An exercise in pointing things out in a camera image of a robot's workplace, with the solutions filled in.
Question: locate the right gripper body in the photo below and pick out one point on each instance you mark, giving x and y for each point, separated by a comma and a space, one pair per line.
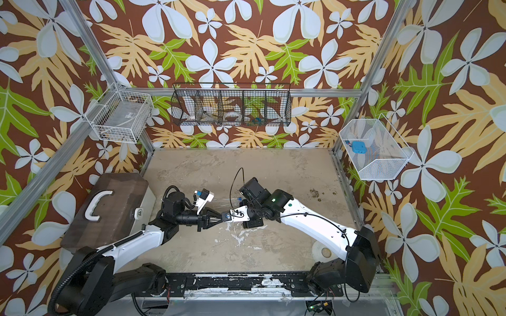
254, 212

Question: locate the blue object in basket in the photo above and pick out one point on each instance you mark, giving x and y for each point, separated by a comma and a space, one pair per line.
358, 147

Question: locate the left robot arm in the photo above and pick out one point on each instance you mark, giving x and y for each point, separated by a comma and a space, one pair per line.
93, 277

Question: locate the white tape roll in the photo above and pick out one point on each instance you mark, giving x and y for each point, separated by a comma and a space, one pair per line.
321, 253

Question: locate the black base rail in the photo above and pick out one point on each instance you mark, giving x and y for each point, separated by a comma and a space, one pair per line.
291, 284

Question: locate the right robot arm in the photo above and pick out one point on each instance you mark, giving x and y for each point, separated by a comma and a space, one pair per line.
357, 251

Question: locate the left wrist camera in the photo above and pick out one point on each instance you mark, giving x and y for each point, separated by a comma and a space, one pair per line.
201, 198

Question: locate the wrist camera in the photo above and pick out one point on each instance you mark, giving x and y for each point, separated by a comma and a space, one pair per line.
236, 215
201, 198

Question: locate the white mesh basket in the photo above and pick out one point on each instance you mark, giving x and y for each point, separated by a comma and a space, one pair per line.
387, 151

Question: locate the white wire basket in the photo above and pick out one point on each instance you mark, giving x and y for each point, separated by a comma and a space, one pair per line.
120, 115

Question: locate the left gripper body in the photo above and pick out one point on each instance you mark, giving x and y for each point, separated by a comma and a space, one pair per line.
192, 219

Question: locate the brown plastic case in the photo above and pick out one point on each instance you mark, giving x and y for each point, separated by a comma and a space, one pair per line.
117, 207

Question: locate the black wire basket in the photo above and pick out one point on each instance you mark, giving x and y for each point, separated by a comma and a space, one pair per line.
232, 104

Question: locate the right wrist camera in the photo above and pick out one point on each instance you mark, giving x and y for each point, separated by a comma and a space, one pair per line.
236, 215

